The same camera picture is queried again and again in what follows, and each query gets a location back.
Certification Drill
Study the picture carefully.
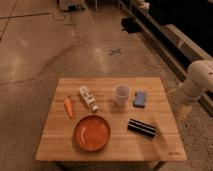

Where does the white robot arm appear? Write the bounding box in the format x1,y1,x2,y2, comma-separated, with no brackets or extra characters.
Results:
177,60,213,120

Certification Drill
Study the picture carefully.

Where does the white machine base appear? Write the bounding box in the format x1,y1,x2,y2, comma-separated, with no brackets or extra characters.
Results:
57,0,85,11

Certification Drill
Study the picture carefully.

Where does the black striped box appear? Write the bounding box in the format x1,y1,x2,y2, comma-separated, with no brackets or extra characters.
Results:
127,119,156,138

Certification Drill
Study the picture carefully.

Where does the orange toy carrot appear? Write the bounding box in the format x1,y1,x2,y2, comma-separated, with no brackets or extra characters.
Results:
64,95,74,119

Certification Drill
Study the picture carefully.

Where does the wooden table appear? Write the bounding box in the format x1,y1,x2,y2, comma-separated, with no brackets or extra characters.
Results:
36,77,187,162

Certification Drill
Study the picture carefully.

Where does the long shelf bench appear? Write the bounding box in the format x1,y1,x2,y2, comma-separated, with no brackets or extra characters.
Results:
117,0,213,117

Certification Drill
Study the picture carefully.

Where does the orange plate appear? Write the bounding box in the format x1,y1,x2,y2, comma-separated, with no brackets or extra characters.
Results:
74,115,111,152

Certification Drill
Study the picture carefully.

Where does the white milk carton toy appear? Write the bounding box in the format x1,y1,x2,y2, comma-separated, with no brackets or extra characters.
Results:
79,85,98,112

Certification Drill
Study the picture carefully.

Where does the black object on floor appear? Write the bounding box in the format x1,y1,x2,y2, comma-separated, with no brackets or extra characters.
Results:
121,17,141,34

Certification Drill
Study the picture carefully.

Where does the blue sponge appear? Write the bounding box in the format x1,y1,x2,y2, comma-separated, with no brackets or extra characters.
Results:
133,91,146,108

